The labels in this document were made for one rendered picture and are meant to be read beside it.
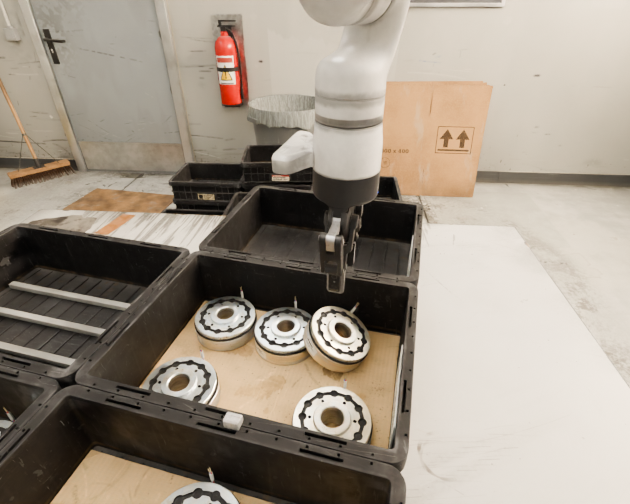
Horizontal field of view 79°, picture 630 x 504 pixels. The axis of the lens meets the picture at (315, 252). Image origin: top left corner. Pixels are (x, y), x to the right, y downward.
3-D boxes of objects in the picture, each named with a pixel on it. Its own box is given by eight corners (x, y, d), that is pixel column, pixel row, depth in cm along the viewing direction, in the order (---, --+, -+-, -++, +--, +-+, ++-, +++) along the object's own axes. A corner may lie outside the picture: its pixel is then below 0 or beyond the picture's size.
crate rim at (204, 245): (422, 212, 87) (423, 202, 86) (416, 294, 63) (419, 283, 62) (257, 193, 96) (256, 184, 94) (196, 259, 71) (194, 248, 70)
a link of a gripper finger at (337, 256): (320, 229, 41) (323, 262, 46) (315, 242, 40) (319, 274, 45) (344, 233, 41) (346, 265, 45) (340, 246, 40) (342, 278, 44)
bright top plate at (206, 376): (230, 370, 56) (229, 368, 56) (187, 430, 49) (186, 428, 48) (174, 351, 59) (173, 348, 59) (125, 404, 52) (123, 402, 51)
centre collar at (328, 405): (355, 410, 50) (356, 407, 50) (344, 443, 47) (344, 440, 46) (320, 398, 52) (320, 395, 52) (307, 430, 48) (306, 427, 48)
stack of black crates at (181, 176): (256, 214, 248) (252, 163, 230) (246, 238, 223) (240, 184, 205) (196, 212, 251) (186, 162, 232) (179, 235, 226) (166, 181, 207)
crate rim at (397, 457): (416, 295, 63) (419, 283, 62) (404, 480, 39) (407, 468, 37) (196, 259, 71) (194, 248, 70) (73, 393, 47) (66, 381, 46)
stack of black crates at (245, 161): (320, 214, 248) (321, 144, 222) (316, 242, 220) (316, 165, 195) (255, 212, 251) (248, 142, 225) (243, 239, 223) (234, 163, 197)
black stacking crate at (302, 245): (415, 248, 92) (422, 205, 86) (408, 335, 68) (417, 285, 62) (260, 227, 101) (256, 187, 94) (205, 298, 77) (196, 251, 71)
